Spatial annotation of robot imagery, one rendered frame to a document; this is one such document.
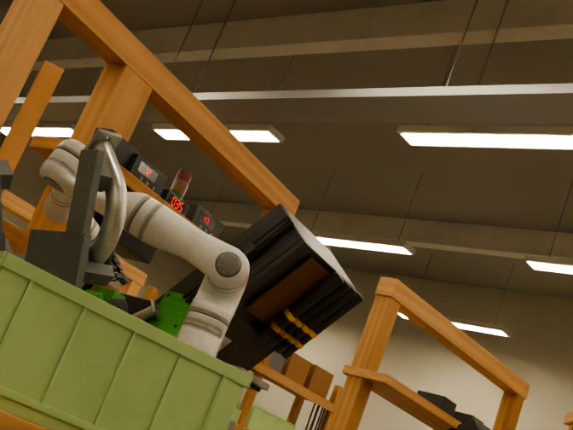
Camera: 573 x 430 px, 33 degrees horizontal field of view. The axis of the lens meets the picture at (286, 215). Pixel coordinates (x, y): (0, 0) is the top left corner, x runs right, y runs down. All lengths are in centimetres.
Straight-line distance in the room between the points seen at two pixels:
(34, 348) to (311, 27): 681
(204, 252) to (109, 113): 98
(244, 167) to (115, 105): 69
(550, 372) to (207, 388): 1113
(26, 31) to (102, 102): 37
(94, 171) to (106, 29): 157
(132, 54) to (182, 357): 175
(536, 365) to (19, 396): 1145
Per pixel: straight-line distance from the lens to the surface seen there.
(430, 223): 1141
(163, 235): 203
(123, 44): 293
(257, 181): 350
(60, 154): 211
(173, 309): 274
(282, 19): 820
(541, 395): 1233
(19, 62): 267
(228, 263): 200
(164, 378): 130
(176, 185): 321
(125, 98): 294
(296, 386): 907
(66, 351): 122
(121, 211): 134
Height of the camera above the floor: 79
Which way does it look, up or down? 17 degrees up
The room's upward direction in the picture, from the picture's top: 22 degrees clockwise
